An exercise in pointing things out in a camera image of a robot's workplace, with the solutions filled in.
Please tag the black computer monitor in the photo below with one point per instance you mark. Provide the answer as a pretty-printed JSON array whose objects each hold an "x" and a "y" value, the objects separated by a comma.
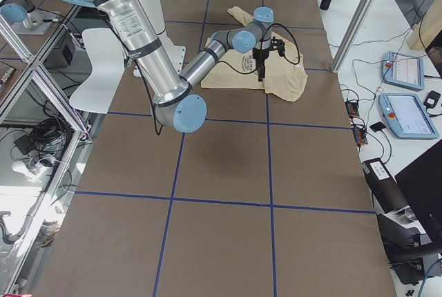
[{"x": 420, "y": 183}]

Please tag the blue teach pendant near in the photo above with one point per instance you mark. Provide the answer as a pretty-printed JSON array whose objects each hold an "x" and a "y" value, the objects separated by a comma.
[{"x": 406, "y": 116}]

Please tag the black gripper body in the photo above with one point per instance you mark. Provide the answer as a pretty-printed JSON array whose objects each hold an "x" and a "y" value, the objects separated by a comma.
[{"x": 260, "y": 56}]

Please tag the blue teach pendant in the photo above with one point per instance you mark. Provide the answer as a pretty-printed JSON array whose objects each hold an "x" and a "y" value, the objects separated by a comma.
[
  {"x": 403, "y": 70},
  {"x": 406, "y": 116}
]

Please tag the aluminium frame post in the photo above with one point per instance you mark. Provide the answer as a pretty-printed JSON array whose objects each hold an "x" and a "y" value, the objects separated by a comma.
[{"x": 350, "y": 34}]

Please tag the blue teach pendant far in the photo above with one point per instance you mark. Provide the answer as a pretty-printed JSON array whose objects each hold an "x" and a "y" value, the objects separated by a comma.
[{"x": 403, "y": 70}]

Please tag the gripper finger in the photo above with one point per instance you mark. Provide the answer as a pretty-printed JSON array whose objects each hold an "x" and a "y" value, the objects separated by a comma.
[{"x": 261, "y": 71}]

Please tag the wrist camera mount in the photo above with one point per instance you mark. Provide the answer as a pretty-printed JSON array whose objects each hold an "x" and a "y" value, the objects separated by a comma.
[{"x": 278, "y": 45}]

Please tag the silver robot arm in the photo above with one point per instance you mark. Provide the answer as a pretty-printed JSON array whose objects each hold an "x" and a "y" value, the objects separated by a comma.
[{"x": 139, "y": 24}]

